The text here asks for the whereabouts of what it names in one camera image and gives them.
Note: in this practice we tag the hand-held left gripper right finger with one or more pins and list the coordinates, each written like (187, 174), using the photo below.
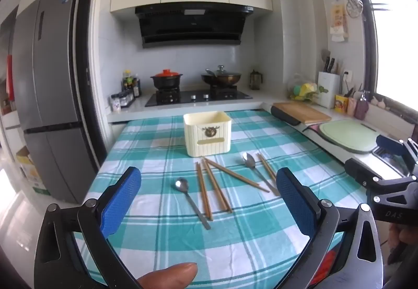
(297, 202)

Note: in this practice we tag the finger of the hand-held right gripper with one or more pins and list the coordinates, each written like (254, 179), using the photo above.
(359, 172)
(390, 144)

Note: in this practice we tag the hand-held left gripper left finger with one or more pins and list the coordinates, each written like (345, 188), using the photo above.
(120, 202)

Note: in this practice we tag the wooden chopstick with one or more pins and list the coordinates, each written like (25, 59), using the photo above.
(201, 191)
(214, 184)
(218, 184)
(205, 192)
(268, 165)
(248, 182)
(232, 172)
(265, 167)

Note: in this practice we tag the steel spoon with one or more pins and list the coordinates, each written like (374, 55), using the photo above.
(249, 160)
(182, 185)

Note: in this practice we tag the cream ribbed utensil holder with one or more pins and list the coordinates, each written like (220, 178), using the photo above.
(207, 135)

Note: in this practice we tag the person's right hand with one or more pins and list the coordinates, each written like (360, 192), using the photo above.
(408, 238)

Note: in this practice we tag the person's left hand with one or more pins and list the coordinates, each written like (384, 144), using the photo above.
(169, 277)

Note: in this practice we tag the steel sink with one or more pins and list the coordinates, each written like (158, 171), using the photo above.
(388, 160)

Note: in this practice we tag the green cutting board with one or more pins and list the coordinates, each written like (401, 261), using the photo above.
(347, 137)

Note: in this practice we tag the garlic bulbs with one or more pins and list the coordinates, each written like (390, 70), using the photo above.
(380, 103)

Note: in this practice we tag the green white checked tablecloth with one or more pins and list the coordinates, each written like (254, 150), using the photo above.
(156, 178)

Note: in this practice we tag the mauve soap dispenser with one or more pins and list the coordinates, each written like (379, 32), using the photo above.
(361, 108)

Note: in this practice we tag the pink bottle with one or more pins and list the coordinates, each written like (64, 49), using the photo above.
(351, 107)

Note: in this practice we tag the pink cloth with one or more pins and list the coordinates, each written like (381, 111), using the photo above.
(313, 129)

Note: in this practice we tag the yellow packet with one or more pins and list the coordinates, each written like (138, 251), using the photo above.
(341, 103)

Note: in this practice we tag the wooden cutting board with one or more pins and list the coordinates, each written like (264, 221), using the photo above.
(305, 111)

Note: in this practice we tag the white knife block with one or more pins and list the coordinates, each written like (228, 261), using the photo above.
(328, 90)

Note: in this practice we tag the black oblong pad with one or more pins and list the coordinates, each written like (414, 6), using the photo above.
(284, 116)

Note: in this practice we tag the cardboard box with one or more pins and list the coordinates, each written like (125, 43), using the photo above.
(31, 171)

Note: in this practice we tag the clear bag of produce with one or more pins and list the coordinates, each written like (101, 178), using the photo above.
(303, 90)

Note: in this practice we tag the row of spice jars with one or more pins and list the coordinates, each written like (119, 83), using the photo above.
(119, 101)

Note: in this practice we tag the window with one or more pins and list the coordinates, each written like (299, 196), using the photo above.
(392, 31)

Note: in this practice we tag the dark sauce bottle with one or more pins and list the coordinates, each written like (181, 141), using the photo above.
(136, 86)

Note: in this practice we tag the yellow cap oil bottle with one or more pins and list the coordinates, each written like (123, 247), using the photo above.
(127, 80)

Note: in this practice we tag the black gas stove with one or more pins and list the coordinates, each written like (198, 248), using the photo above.
(196, 97)

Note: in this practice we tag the black pot with red lid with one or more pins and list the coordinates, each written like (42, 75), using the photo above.
(166, 78)

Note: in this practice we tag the grey refrigerator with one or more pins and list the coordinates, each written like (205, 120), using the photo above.
(49, 80)

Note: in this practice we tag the hanging metal trivet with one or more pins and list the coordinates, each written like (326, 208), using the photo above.
(353, 6)

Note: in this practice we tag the wok with glass lid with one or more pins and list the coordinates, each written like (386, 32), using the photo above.
(222, 77)

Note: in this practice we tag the red hanging cloth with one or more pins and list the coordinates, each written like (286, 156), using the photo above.
(10, 77)

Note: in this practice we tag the black range hood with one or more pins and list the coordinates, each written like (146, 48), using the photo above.
(192, 28)

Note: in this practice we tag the wall socket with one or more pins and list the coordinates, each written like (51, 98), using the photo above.
(347, 75)

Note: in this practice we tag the glass jar with metal frame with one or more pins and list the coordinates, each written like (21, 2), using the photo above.
(256, 80)

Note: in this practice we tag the wall hanging calendar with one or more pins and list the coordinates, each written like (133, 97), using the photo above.
(338, 19)

